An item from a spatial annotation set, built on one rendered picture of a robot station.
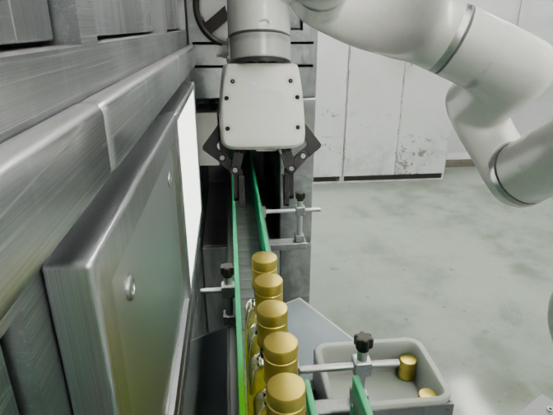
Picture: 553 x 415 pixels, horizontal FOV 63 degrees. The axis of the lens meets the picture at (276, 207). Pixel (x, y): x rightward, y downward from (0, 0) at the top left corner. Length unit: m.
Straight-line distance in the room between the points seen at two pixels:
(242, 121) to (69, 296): 0.31
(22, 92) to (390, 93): 4.22
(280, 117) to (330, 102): 3.76
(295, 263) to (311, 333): 0.50
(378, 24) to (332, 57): 3.60
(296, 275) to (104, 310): 1.35
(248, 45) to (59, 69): 0.25
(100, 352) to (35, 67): 0.18
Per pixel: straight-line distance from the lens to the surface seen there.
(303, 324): 1.18
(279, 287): 0.55
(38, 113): 0.31
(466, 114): 0.66
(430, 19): 0.58
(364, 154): 4.48
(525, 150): 0.62
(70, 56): 0.37
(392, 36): 0.63
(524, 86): 0.61
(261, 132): 0.54
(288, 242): 1.33
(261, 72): 0.55
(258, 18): 0.55
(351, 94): 4.33
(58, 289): 0.30
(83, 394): 0.34
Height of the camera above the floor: 1.45
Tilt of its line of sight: 22 degrees down
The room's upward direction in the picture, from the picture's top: straight up
